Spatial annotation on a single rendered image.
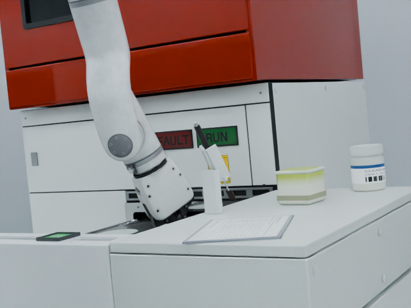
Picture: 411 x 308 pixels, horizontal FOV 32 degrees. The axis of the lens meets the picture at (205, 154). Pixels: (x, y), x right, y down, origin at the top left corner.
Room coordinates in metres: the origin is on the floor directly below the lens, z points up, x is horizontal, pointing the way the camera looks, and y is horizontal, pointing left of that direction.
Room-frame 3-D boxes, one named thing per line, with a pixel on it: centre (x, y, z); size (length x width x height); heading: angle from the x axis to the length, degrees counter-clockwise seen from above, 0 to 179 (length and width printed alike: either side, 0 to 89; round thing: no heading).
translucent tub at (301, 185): (1.40, -0.18, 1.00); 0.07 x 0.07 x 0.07; 53
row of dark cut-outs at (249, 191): (1.79, 0.04, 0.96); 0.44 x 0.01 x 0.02; 58
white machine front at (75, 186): (1.89, 0.18, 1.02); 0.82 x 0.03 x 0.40; 58
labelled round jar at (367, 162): (1.50, -0.34, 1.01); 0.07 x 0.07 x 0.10
